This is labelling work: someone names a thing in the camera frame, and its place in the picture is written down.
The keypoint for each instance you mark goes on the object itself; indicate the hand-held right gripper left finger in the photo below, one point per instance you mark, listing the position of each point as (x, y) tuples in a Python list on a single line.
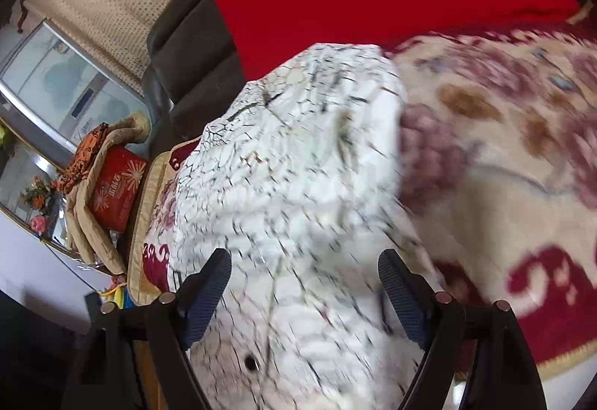
[(207, 293)]

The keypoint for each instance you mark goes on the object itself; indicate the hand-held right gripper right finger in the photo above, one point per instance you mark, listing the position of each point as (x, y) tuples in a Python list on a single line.
[(405, 298)]

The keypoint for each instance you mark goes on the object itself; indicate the white crackle-print garment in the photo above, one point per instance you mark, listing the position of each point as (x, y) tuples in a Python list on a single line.
[(298, 167)]

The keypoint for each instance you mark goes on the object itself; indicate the colourful plastic toy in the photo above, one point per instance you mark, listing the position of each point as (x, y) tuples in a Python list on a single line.
[(116, 294)]

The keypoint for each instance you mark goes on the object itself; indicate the beige padded cushion cover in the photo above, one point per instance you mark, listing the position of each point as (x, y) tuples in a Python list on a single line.
[(81, 214)]

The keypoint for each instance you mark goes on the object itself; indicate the beige floral blanket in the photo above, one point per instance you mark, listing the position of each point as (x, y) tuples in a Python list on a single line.
[(513, 158)]

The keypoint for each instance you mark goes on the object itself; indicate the orange patterned cloth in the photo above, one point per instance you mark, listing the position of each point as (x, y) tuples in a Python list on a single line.
[(86, 148)]

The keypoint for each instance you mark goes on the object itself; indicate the artificial flower bouquet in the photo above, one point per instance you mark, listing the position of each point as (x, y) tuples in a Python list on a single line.
[(39, 195)]

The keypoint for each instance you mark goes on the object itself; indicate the dark grey sofa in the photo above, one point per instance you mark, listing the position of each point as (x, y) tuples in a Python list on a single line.
[(196, 50)]

